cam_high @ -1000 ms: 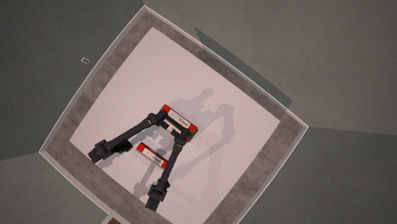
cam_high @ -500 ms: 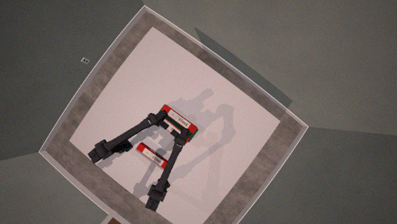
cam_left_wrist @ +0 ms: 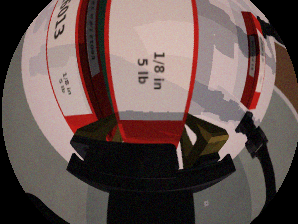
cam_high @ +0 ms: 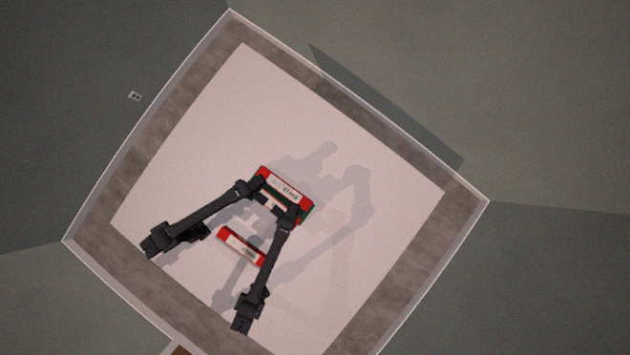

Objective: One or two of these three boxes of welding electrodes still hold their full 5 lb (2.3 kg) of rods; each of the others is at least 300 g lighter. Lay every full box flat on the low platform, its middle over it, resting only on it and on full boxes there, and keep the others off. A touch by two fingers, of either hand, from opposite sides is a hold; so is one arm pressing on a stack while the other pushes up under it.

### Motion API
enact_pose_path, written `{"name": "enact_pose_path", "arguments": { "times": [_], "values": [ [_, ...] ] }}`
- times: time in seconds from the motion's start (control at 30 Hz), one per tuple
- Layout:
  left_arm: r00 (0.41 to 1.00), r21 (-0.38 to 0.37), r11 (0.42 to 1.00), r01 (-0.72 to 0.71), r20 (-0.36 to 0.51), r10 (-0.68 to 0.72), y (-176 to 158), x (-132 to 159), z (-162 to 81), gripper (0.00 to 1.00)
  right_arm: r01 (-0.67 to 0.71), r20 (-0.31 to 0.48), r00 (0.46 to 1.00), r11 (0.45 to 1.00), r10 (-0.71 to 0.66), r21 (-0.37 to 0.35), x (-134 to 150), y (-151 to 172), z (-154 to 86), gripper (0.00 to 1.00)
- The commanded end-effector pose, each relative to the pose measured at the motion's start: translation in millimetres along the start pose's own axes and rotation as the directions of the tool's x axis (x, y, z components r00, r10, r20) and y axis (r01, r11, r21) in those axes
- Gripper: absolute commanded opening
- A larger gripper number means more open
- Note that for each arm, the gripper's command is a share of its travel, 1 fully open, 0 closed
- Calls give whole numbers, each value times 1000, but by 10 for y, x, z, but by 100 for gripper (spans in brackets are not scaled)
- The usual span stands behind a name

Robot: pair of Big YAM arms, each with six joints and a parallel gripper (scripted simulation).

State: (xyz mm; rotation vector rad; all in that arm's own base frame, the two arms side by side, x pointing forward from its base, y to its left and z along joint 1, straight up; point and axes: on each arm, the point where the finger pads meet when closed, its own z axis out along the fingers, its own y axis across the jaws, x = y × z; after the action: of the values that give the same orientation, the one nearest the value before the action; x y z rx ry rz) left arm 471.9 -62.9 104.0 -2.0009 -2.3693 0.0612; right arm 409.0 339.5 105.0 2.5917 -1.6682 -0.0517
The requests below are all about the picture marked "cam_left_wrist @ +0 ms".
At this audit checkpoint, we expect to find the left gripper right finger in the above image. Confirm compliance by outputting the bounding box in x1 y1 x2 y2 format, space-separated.
180 113 229 169

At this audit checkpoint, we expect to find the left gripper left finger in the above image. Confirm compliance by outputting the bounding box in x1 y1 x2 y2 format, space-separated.
74 113 123 142

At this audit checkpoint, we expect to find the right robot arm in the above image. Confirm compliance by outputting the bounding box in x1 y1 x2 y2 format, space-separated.
257 16 285 46

